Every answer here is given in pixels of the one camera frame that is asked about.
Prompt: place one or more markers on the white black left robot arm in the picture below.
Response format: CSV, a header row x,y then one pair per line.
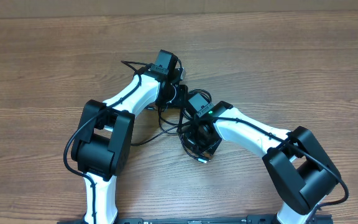
x,y
98,150

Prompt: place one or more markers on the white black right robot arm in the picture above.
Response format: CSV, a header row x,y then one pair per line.
x,y
300,169

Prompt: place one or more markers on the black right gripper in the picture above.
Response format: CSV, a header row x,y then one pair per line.
x,y
201,144

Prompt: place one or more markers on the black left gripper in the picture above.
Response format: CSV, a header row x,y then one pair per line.
x,y
181,94

